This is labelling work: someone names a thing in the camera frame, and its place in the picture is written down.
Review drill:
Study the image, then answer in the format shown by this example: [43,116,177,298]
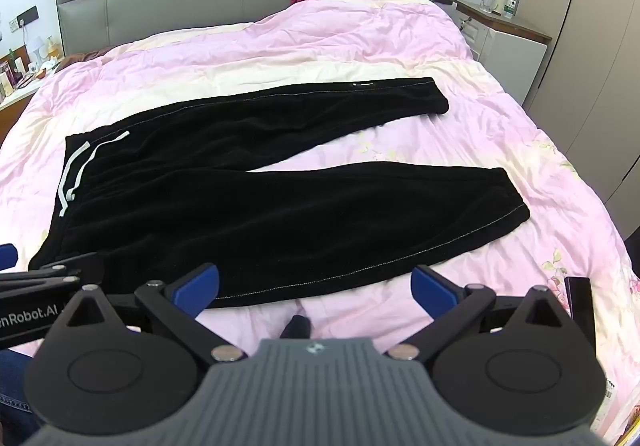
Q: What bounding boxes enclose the cluttered wooden nightstand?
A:
[0,44,66,139]

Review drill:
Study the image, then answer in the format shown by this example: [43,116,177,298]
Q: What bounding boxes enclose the beige wardrobe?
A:
[517,0,640,229]

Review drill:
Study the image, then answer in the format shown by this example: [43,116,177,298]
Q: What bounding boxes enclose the stack of printed papers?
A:
[601,375,640,446]

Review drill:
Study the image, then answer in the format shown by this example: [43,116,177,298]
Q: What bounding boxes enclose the pink floral quilt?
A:
[0,0,640,446]

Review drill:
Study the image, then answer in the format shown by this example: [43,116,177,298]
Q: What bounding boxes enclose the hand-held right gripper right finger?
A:
[387,265,576,361]

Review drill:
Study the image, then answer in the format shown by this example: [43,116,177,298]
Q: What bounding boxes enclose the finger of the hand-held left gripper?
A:
[0,252,106,299]
[0,243,20,273]

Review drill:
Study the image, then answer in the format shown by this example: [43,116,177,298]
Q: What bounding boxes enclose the person's blue jeans leg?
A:
[0,350,47,446]

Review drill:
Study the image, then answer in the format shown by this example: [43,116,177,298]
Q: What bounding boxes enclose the white wooden-topped nightstand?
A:
[451,0,554,108]

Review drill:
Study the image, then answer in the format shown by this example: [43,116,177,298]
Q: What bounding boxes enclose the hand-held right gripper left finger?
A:
[50,263,247,362]

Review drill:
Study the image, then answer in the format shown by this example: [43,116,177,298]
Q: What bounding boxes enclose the dark blue object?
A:
[279,315,314,340]

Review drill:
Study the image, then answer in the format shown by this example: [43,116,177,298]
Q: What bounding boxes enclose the black pants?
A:
[29,76,532,309]

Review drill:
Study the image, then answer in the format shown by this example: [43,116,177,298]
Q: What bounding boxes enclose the brown bedsheet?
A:
[54,48,111,73]

